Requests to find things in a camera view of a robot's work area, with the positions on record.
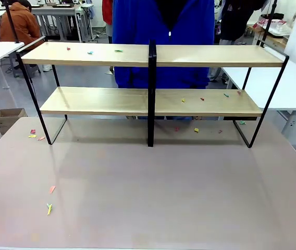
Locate person in blue jacket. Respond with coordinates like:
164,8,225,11
112,0,215,90

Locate person in red top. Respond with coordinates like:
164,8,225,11
102,0,114,44

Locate person in black clothes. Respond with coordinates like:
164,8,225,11
214,0,266,42

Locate cardboard box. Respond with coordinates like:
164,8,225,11
0,108,29,135

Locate grey background desk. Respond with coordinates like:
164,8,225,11
29,2,87,43

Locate black stand pole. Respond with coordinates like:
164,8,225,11
259,0,278,48
4,0,21,44

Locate wooden table with clutter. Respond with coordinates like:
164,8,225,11
246,13,293,48

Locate person in orange jacket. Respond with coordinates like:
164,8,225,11
0,0,45,44

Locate wooden shelf black metal frame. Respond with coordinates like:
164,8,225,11
16,36,290,149

